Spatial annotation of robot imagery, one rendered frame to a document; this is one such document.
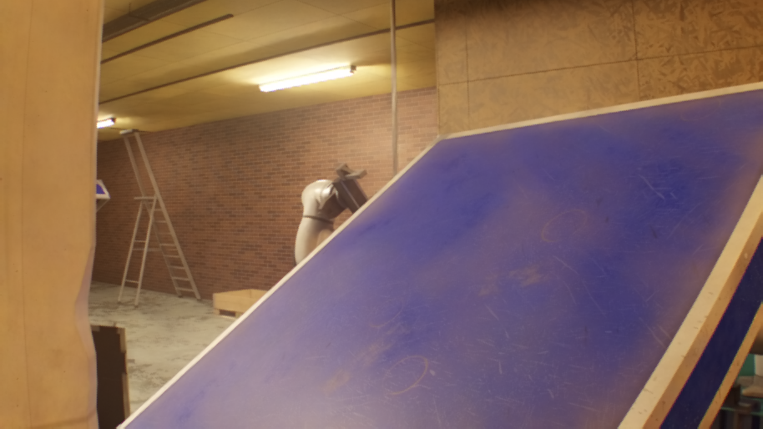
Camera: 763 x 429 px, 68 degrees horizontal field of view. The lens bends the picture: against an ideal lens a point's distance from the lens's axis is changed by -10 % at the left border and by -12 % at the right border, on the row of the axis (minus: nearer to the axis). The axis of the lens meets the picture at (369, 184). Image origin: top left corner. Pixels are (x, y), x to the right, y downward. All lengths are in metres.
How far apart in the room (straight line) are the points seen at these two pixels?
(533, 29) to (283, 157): 6.39
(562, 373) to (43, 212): 0.77
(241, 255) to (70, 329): 9.89
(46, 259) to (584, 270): 0.80
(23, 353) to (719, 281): 0.96
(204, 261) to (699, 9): 9.56
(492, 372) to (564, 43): 3.70
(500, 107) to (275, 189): 6.30
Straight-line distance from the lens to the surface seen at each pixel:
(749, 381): 2.12
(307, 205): 1.96
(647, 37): 4.23
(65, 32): 1.08
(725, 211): 0.89
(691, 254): 0.84
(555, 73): 4.36
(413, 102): 8.65
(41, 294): 1.03
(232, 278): 11.13
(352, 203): 1.82
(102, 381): 3.59
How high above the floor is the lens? 1.55
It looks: 3 degrees up
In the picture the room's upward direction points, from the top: 1 degrees counter-clockwise
